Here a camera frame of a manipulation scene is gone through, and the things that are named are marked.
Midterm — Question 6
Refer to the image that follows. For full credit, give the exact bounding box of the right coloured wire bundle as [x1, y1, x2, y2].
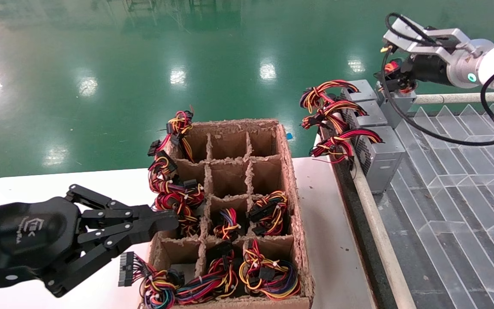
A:
[168, 107, 196, 161]

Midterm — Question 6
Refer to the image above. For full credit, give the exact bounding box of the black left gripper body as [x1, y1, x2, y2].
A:
[0, 197, 84, 293]

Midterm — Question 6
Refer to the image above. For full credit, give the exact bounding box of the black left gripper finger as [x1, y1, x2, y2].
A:
[42, 223, 179, 298]
[66, 185, 180, 225]

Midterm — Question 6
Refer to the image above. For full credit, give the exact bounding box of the coloured wire bundle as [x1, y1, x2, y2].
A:
[168, 107, 196, 161]
[153, 178, 207, 236]

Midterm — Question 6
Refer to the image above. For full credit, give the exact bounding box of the wire harness with black connector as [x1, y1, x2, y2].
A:
[118, 251, 185, 309]

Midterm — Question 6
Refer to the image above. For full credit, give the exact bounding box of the middle coloured wire bundle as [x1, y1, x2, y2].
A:
[153, 178, 207, 236]

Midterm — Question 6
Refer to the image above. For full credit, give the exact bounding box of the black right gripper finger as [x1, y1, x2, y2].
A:
[378, 73, 415, 93]
[386, 58, 413, 73]

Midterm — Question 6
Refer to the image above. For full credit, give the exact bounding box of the white conveyor rail pipe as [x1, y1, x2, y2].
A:
[319, 129, 418, 309]
[414, 92, 494, 106]

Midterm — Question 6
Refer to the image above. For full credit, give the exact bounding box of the grey power supply with wires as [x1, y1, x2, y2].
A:
[248, 191, 290, 236]
[309, 126, 407, 194]
[214, 207, 243, 240]
[301, 79, 380, 109]
[302, 100, 389, 133]
[238, 239, 302, 300]
[148, 139, 183, 194]
[376, 60, 418, 129]
[176, 242, 240, 303]

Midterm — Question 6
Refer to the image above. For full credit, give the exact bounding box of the conveyor with clear dividers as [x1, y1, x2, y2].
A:
[316, 92, 494, 309]

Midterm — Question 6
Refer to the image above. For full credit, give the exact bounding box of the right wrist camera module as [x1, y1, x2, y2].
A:
[383, 17, 470, 56]

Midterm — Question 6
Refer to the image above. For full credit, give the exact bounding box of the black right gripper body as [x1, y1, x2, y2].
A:
[404, 55, 450, 84]

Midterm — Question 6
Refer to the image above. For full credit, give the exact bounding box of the brown cardboard divider box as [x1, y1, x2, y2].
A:
[142, 119, 316, 309]

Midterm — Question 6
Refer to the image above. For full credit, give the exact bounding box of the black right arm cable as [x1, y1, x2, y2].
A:
[380, 13, 494, 146]

